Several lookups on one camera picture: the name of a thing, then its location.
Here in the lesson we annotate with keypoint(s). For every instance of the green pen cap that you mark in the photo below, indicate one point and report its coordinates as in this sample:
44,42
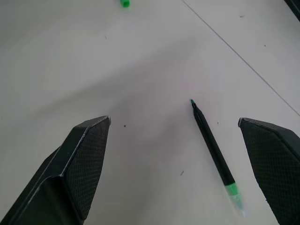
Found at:
125,3

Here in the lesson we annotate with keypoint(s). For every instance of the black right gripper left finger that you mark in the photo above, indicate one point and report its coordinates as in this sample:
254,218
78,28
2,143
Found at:
70,168

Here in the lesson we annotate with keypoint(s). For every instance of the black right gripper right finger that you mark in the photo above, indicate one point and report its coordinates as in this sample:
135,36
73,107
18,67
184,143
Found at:
276,161

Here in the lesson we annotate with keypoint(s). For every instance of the black pen with green end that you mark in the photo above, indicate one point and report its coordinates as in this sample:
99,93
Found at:
214,150

